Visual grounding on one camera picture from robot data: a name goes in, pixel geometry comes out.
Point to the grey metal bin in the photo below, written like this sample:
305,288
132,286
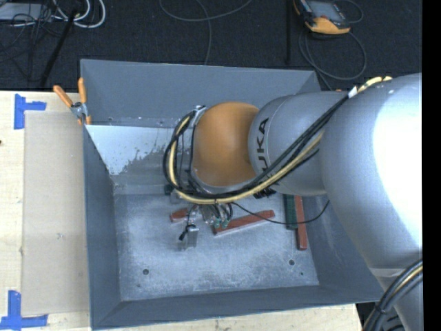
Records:
220,274

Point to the dark green flat block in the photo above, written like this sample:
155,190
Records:
290,212

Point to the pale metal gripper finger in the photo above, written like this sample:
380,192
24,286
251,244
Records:
193,236
183,244

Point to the red-brown flat block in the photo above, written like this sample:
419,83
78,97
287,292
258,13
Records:
301,229
178,215
248,222

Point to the flat pale board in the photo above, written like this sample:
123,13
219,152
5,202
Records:
51,212

